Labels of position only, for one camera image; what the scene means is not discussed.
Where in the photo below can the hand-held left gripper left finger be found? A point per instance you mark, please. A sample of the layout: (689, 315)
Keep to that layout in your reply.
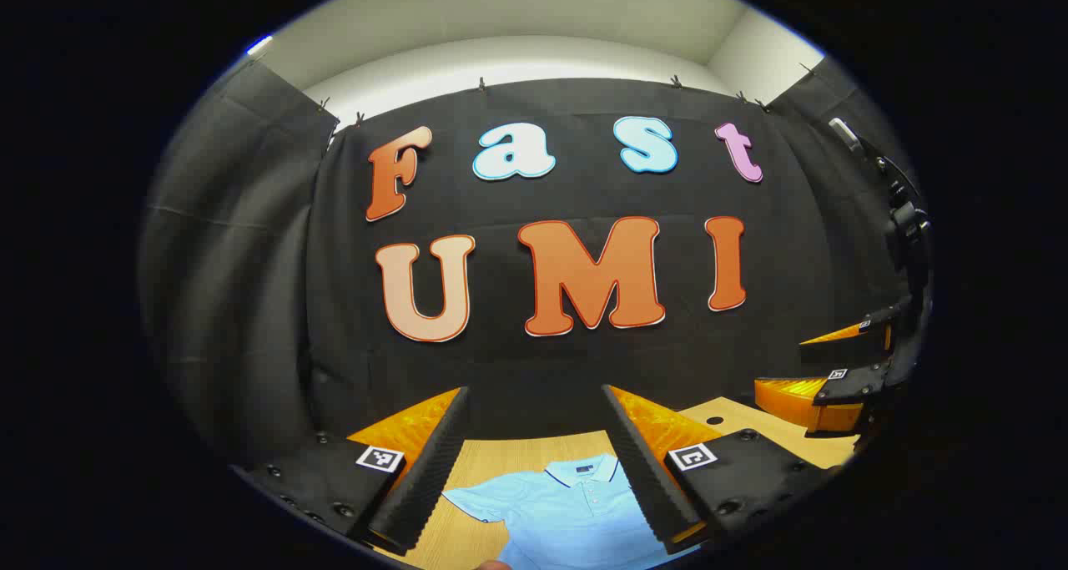
(434, 470)

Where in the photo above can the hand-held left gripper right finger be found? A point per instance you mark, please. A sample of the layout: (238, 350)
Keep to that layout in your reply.
(647, 478)

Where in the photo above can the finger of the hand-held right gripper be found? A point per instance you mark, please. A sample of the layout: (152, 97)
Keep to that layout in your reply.
(843, 353)
(851, 384)

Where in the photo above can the light blue polo T-shirt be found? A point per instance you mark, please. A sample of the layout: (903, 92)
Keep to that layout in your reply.
(576, 511)

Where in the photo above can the white ceiling light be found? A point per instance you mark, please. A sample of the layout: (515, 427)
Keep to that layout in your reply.
(259, 45)

